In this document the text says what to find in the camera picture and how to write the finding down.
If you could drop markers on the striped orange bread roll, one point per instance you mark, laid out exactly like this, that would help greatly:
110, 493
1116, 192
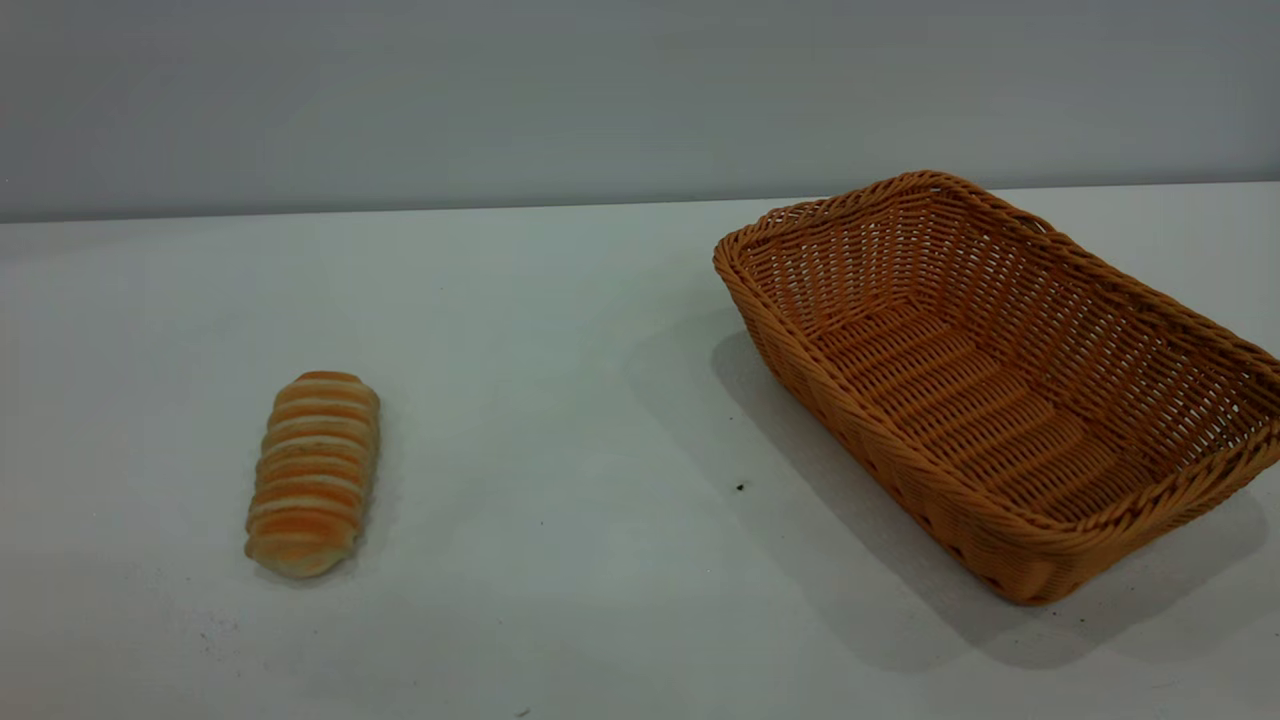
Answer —
312, 470

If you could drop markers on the orange woven wicker basket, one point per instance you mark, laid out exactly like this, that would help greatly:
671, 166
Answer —
960, 390

